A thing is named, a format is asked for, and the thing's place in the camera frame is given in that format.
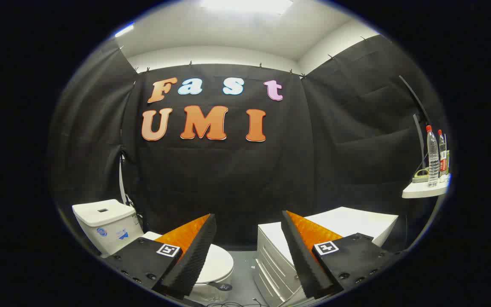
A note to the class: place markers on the white wall shelf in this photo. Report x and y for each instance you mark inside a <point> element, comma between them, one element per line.
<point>420,189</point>

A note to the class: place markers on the black backdrop cloth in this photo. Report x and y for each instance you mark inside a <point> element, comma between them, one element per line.
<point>228,179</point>

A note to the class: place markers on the red label bottle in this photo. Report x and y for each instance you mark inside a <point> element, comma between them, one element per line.
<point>442,160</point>

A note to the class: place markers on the black lid pull tab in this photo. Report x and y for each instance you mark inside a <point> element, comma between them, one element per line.
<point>222,286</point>

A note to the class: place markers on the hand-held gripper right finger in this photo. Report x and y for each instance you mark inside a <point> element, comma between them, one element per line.
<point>303,256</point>

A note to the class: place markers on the clear water bottle red cap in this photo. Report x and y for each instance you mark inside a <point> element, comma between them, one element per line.
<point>432,157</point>

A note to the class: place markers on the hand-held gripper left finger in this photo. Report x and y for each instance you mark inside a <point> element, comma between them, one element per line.
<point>194,256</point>

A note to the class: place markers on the white drawer cabinet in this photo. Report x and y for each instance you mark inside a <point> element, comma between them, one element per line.
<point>356,221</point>

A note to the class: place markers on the large ceiling light panel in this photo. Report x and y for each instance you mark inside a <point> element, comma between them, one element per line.
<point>245,6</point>

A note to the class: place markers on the tape roll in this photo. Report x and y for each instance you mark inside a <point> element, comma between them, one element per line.
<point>420,175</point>

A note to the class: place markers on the small ceiling light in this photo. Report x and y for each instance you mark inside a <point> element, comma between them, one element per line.
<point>124,30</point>

